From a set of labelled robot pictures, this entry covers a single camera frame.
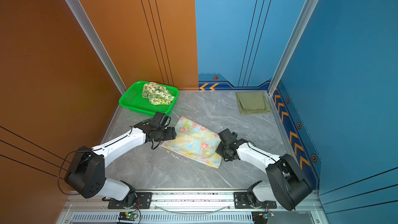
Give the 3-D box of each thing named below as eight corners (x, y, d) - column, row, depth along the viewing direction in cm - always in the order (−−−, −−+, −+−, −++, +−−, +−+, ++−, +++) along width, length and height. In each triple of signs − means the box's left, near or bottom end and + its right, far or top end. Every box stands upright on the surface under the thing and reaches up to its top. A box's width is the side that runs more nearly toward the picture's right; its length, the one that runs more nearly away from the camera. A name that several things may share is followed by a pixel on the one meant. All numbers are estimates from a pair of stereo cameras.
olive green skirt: (239, 113, 109) (240, 110, 106) (236, 94, 122) (237, 91, 119) (269, 113, 109) (271, 110, 106) (263, 94, 122) (264, 90, 119)
